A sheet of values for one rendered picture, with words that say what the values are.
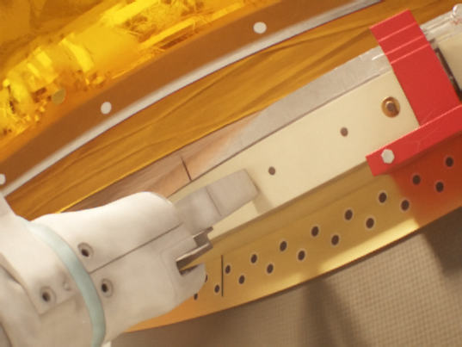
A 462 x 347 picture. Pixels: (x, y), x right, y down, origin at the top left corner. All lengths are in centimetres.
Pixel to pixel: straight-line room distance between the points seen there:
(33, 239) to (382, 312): 24
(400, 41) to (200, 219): 17
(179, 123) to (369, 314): 22
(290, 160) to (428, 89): 13
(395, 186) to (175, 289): 20
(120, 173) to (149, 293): 23
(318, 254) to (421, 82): 16
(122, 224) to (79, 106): 27
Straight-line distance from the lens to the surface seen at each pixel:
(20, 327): 20
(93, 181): 47
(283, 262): 41
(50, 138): 50
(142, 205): 24
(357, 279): 37
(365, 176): 40
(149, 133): 45
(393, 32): 33
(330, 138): 36
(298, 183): 37
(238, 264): 45
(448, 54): 34
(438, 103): 32
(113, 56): 47
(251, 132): 43
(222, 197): 30
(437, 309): 34
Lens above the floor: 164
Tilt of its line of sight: 9 degrees up
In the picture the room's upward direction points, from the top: 22 degrees counter-clockwise
